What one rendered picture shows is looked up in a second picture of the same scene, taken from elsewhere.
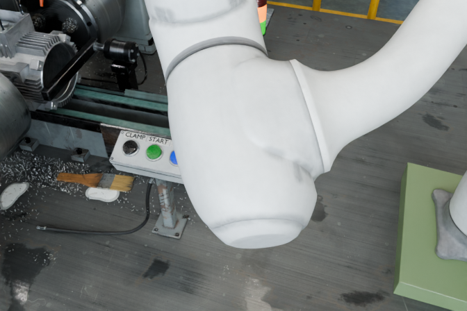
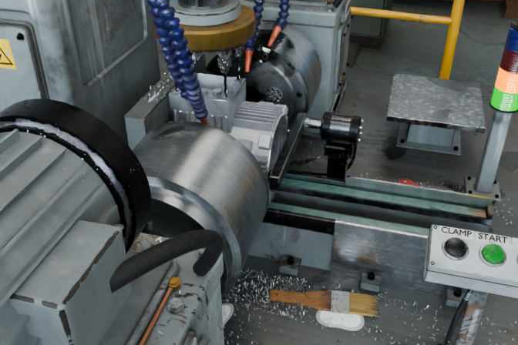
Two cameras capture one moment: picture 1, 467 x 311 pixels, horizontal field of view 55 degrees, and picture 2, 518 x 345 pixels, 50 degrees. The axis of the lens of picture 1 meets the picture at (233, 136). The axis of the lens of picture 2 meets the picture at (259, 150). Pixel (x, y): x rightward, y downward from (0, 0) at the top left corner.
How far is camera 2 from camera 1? 0.49 m
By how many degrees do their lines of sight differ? 11
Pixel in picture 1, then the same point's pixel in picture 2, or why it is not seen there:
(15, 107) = (263, 195)
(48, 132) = not seen: hidden behind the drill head
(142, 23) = (324, 98)
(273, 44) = not seen: hidden behind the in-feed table
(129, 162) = (460, 269)
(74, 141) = (282, 246)
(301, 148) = not seen: outside the picture
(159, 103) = (395, 195)
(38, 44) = (264, 116)
